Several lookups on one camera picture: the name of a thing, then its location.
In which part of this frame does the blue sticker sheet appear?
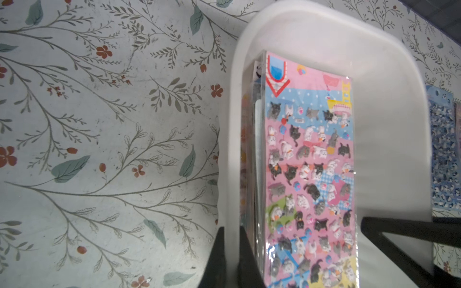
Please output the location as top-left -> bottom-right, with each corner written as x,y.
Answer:
426,85 -> 461,211

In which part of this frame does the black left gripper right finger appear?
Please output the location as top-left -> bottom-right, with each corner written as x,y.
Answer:
237,226 -> 266,288

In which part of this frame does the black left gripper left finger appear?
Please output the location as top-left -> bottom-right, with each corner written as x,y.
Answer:
198,227 -> 226,288

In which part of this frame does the white plastic storage tray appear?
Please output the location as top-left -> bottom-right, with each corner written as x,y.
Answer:
218,1 -> 432,288

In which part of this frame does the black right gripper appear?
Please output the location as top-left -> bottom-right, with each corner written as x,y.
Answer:
361,217 -> 461,288

